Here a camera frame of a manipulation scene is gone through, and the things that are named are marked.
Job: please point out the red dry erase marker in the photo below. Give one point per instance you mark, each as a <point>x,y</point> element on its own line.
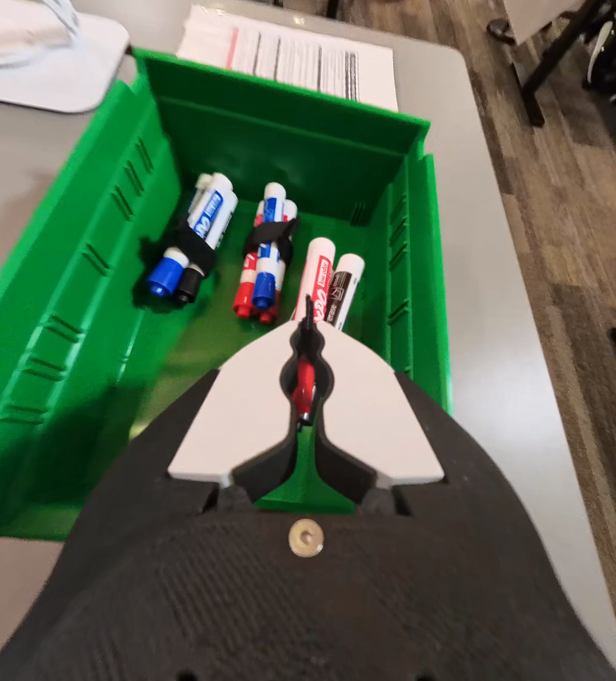
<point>268,317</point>
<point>316,276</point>
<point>242,303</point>

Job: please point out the green plastic bin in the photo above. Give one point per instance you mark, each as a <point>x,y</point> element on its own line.
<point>260,138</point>

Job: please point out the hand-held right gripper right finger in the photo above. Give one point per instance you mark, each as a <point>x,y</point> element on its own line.
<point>382,425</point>

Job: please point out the printed paper sheet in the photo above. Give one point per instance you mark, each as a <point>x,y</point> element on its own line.
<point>286,53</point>

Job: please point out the blue dry erase marker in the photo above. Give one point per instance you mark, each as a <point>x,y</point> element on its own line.
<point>164,274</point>
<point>265,292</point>

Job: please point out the white leaning panel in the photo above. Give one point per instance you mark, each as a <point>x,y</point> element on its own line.
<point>536,16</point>

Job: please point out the clear plastic stand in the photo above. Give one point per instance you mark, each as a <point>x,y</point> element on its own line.
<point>20,37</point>

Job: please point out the white board with black edge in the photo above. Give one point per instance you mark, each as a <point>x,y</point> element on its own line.
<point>89,80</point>

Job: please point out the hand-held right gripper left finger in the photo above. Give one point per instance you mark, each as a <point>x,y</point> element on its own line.
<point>228,415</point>

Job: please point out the black dry erase marker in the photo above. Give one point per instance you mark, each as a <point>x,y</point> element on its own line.
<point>186,287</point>
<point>345,287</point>

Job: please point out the black desk leg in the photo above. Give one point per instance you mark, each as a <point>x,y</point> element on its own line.
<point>532,101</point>

